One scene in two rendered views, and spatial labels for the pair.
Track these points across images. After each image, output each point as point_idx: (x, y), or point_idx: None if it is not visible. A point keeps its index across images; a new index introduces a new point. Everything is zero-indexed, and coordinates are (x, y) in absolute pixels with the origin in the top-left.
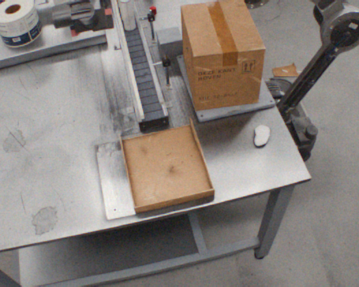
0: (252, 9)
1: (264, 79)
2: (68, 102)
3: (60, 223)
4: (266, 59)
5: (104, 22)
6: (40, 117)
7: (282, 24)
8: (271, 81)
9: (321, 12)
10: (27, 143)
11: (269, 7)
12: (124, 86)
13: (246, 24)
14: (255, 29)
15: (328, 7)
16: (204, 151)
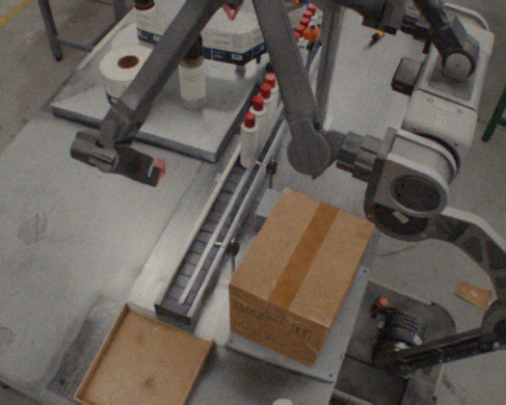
0: (496, 181)
1: (439, 289)
2: (114, 220)
3: (6, 355)
4: (463, 262)
5: (143, 176)
6: (75, 219)
7: None
8: (414, 315)
9: (495, 291)
10: (41, 241)
11: None
12: (184, 240)
13: (338, 273)
14: (343, 287)
15: None
16: (199, 385)
